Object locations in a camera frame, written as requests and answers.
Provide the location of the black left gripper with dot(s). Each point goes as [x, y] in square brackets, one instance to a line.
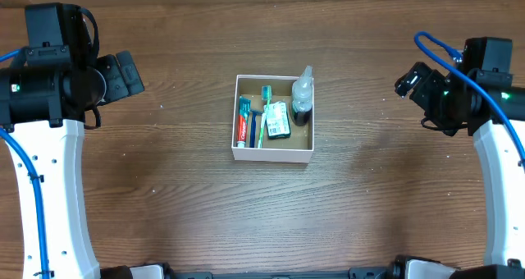
[124, 75]

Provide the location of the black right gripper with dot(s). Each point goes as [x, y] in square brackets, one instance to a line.
[421, 86]

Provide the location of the clear spray bottle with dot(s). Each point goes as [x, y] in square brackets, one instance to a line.
[302, 98]

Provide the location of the teal toothpaste tube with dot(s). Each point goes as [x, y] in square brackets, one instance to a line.
[244, 110]

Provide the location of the blue disposable razor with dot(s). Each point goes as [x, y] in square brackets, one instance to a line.
[254, 114]

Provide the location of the green toothbrush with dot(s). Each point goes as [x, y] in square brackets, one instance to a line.
[266, 98]

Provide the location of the white green soap packet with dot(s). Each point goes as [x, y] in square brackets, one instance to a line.
[277, 120]

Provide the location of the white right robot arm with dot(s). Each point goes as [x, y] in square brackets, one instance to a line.
[450, 105]

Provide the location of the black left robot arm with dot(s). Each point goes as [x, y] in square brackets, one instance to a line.
[42, 123]

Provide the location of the white cardboard box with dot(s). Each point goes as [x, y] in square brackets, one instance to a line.
[297, 148]

